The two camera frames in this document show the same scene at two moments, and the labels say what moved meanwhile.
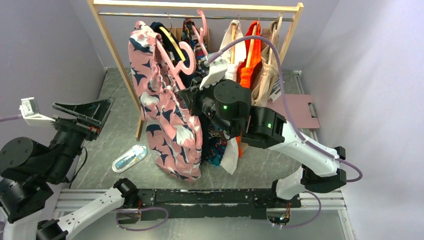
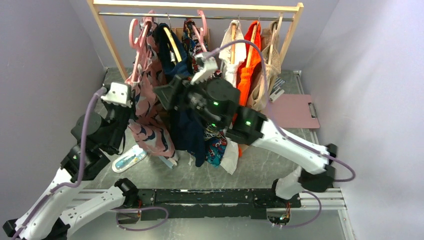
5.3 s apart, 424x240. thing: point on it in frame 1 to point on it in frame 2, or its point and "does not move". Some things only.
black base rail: [163, 204] does not move
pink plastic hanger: [180, 67] to [137, 43]
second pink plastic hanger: [200, 37] does not move
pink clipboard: [302, 109] does not move
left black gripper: [96, 112] to [132, 110]
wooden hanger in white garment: [233, 39] does not move
